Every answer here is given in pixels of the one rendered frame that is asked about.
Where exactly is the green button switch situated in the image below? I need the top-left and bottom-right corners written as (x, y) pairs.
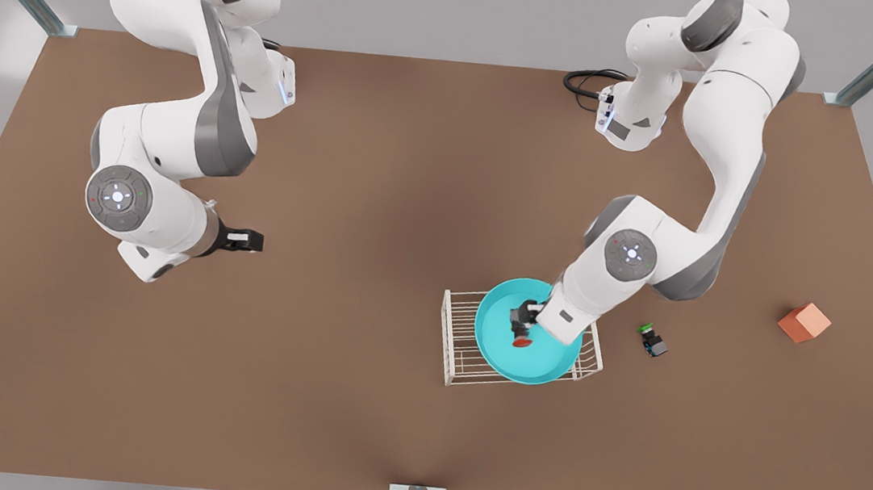
top-left (636, 322), bottom-right (672, 359)

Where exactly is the black cable loop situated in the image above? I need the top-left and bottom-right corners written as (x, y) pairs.
top-left (560, 65), bottom-right (633, 116)

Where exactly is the orange cube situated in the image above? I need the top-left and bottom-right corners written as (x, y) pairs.
top-left (775, 299), bottom-right (834, 347)

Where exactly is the white wire shelf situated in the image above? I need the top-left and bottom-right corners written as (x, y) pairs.
top-left (434, 287), bottom-right (610, 403)

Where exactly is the turquoise plate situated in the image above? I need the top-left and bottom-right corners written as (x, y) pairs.
top-left (469, 274), bottom-right (590, 392)

